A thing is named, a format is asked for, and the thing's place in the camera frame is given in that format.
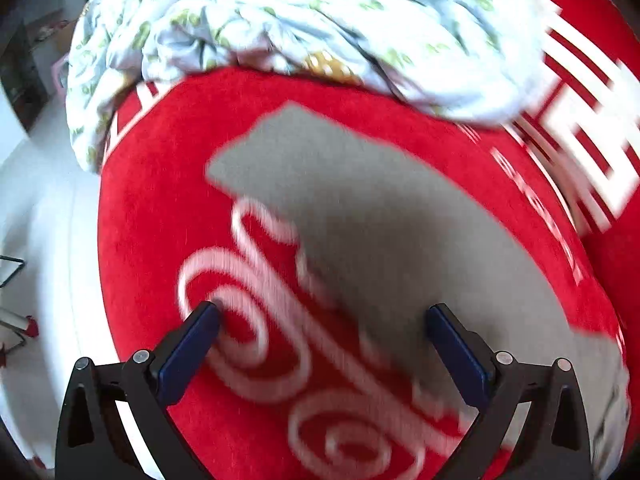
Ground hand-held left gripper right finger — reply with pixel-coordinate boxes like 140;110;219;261
424;303;601;480

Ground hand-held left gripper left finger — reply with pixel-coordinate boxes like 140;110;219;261
54;301;221;480

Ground small grey knit garment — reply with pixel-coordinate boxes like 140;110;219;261
206;101;631;480

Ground red blanket with white print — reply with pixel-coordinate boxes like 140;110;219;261
97;0;640;480

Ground red and white floor object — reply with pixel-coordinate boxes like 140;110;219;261
0;309;39;357

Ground pink plastic item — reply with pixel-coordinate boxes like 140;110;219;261
51;56;72;92

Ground dark cabinet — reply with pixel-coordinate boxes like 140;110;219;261
0;20;51;131

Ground light blue floral quilt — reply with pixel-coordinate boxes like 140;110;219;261
65;0;558;173

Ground black wire frame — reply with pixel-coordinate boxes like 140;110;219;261
0;255;26;289

